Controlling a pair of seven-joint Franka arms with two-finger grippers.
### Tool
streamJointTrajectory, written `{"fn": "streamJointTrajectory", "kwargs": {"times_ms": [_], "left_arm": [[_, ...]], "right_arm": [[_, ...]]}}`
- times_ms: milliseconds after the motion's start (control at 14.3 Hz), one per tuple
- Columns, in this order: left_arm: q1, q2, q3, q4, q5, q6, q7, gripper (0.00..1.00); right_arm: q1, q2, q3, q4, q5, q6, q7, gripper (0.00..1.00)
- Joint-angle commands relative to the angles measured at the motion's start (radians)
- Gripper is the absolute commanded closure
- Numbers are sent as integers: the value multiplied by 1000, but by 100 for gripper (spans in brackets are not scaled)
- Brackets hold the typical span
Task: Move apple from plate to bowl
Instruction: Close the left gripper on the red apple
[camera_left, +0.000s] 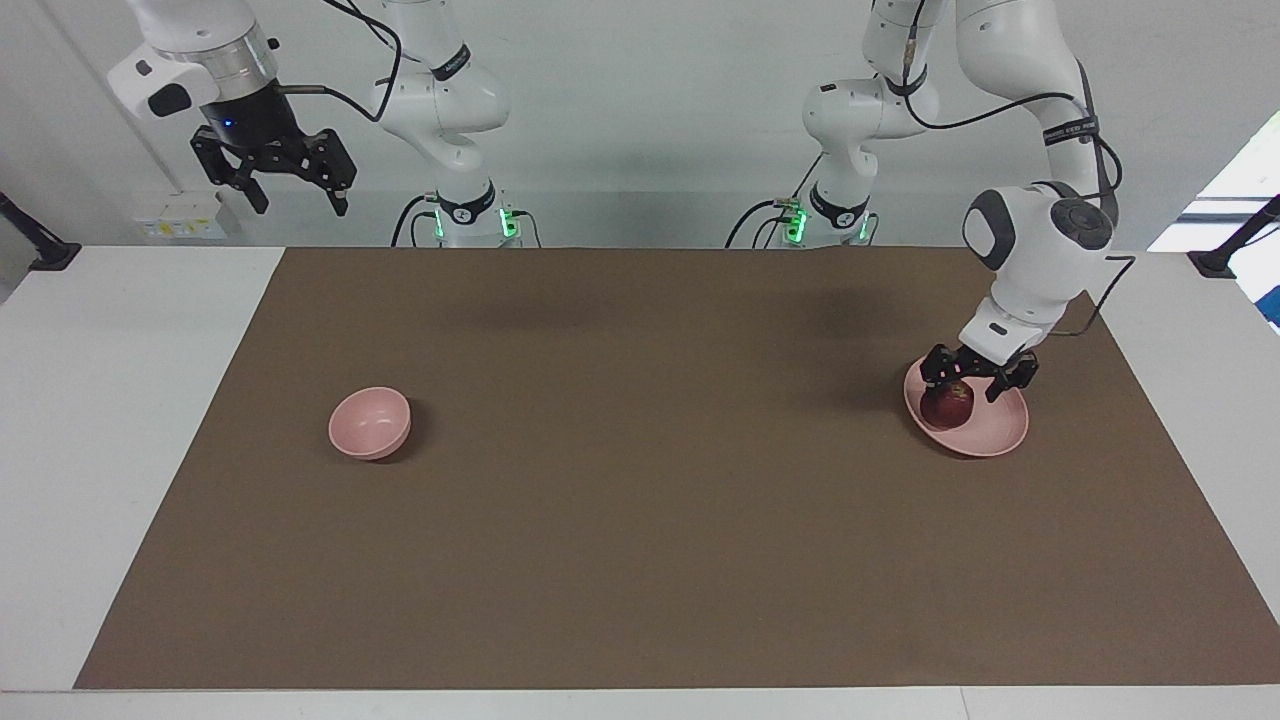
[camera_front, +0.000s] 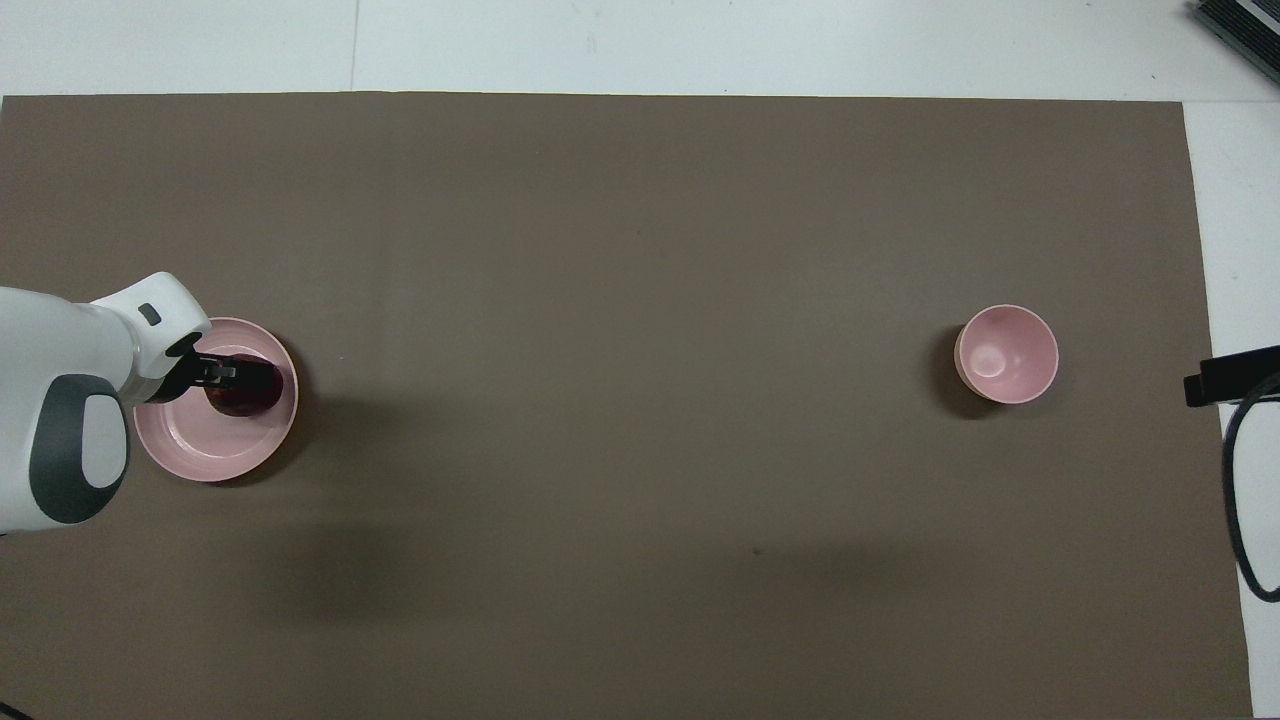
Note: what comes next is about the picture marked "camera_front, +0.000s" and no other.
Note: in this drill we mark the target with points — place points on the brown table mat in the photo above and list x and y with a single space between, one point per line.
640 300

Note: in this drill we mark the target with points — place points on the black mounted device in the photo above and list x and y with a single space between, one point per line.
1230 378

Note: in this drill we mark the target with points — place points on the grey ribbed device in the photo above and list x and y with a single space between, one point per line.
1250 30

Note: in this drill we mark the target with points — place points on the pink bowl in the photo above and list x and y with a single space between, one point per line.
1005 355

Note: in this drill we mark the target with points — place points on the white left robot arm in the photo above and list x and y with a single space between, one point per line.
40 340

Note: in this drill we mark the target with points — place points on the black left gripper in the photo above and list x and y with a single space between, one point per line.
185 375

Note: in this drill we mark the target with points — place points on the dark red apple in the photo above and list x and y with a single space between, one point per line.
245 405

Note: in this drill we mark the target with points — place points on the pink plate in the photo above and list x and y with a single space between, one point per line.
215 450

